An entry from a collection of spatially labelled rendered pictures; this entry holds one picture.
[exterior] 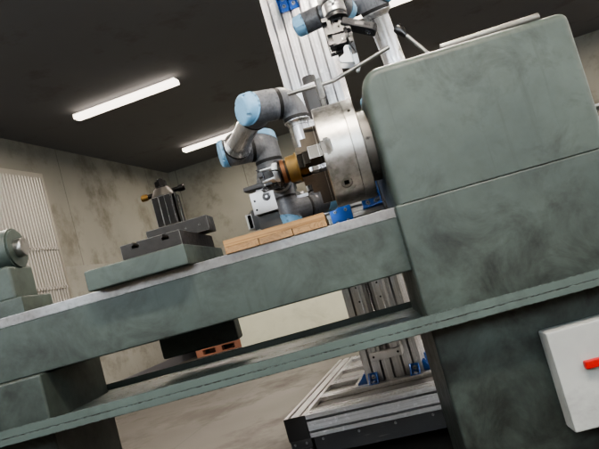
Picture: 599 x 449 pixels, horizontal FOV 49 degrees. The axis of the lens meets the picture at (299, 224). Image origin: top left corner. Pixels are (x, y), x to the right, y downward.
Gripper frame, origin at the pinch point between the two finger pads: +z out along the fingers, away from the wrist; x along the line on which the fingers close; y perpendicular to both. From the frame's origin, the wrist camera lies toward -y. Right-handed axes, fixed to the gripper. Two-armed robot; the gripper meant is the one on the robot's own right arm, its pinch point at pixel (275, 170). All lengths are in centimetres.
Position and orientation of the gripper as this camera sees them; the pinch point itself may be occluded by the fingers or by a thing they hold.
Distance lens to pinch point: 203.1
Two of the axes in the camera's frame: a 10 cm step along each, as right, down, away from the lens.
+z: -1.0, -0.6, -9.9
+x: -2.7, -9.6, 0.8
